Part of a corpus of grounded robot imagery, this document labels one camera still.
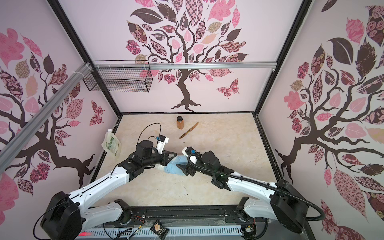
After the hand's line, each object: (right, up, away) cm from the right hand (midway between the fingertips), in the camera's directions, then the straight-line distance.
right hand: (181, 157), depth 75 cm
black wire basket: (-55, +55, +47) cm, 91 cm away
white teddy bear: (-12, -7, +7) cm, 16 cm away
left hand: (-3, -1, +4) cm, 5 cm away
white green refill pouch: (-45, +5, +15) cm, 48 cm away
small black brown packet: (-10, -34, -6) cm, 36 cm away
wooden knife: (0, +11, +35) cm, 37 cm away
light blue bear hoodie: (-6, -6, +3) cm, 9 cm away
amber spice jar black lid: (-4, +19, +32) cm, 37 cm away
